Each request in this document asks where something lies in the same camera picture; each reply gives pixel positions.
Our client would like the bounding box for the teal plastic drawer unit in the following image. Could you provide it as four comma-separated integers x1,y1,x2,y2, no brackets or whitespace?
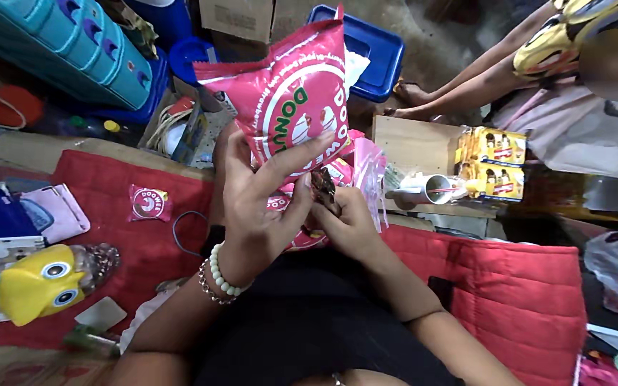
0,0,153,112

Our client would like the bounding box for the thin grey cord loop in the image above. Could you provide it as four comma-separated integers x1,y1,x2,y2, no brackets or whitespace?
172,210,210,257

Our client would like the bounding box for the blue rectangular plastic container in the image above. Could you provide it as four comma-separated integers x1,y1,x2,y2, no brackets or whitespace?
307,4,406,104

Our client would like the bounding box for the flattened brown cardboard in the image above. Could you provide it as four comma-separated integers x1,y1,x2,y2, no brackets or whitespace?
0,131,215,182

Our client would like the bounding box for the person's right forearm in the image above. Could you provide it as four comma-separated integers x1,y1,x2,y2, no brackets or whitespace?
362,239,526,386

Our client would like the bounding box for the person's left hand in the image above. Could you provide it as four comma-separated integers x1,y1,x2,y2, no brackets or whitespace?
223,128,337,297

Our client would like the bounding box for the small pink round-logo packet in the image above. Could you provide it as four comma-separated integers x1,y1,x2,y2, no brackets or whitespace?
128,184,172,223

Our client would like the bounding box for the large pink donut packet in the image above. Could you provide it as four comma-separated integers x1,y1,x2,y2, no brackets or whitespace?
193,4,350,185

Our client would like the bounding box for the translucent pink plastic bag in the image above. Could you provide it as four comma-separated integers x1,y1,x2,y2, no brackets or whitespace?
349,134,390,233

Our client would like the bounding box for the open box with cord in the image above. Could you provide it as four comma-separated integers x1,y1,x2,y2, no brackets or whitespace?
137,76,208,165

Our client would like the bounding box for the coiled beige cord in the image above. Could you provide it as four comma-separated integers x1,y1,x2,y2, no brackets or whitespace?
145,102,194,157

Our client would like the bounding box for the red quilted mat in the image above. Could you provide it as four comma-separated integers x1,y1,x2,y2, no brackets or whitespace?
0,149,588,386

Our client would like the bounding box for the person's left forearm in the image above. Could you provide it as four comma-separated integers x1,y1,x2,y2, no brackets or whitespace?
106,256,251,386

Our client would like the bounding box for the white crumpled paper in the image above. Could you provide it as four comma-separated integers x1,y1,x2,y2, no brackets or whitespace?
344,45,371,93

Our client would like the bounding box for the crumpled clear plastic bag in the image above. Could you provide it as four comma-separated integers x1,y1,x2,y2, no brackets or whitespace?
584,231,618,321

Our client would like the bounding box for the yellow container with cartoon eyes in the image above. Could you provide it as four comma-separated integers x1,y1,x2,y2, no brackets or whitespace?
0,244,88,327

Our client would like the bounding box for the orange round lid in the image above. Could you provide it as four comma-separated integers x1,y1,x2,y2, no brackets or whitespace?
0,84,45,128

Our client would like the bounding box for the blue round plastic lid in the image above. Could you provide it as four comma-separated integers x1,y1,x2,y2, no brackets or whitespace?
168,36,220,86

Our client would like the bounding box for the brown wrapper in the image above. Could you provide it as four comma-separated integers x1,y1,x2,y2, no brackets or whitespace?
310,167,338,212

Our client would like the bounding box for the stack of yellow packets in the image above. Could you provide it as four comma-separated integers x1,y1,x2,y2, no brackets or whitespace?
455,126,529,202

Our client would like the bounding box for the blue plastic tray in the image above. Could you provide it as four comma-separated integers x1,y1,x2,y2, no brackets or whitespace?
75,47,171,125

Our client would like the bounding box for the white square card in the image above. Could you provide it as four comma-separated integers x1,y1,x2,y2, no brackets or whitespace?
74,296,128,332

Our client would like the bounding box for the white mug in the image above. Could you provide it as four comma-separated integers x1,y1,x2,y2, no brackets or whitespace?
385,172,451,210

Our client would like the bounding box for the light wooden board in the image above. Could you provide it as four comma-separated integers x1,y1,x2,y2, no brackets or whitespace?
372,114,499,219

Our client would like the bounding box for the clear bag of dark pieces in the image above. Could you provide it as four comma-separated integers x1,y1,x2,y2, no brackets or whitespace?
69,243,122,296

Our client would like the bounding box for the green glass bottle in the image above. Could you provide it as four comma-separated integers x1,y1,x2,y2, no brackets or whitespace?
64,324,122,359

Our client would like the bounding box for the light pink pouch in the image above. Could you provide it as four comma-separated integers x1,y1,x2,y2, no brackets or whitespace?
18,183,92,245

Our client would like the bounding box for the brown cardboard box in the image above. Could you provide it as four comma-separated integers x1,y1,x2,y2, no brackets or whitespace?
198,0,278,61

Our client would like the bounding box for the person's right hand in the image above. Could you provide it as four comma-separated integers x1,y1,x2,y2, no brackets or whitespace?
309,187,386,264

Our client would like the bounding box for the clear bottle with yellow cap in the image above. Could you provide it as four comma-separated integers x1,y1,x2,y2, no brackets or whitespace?
88,119,134,140

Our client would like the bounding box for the white cloth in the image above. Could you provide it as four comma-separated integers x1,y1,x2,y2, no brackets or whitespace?
119,278,189,356

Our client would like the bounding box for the pile of pink packets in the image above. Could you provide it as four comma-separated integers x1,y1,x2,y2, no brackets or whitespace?
252,130,364,253

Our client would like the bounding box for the clear bottle with green cap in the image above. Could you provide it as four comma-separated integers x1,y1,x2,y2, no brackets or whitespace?
58,115,94,137

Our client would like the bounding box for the blue plastic bin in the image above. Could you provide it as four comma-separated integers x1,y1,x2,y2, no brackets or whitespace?
124,0,194,53

